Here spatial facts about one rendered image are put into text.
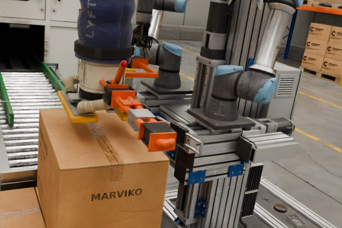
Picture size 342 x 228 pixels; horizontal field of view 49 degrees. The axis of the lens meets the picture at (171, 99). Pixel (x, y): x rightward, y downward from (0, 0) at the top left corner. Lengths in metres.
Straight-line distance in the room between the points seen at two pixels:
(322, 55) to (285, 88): 7.56
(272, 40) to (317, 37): 8.13
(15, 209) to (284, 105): 1.41
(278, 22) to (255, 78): 0.25
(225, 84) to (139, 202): 0.60
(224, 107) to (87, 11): 0.68
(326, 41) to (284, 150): 7.90
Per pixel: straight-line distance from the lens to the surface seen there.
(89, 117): 1.39
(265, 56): 1.58
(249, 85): 1.56
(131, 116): 1.10
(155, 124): 1.00
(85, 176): 1.33
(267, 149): 1.69
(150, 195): 1.46
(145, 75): 1.63
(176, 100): 2.06
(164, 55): 1.99
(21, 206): 1.85
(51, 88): 3.62
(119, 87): 1.33
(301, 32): 11.74
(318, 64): 9.65
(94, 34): 1.40
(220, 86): 1.61
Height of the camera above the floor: 1.55
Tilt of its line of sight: 16 degrees down
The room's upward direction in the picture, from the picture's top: 8 degrees clockwise
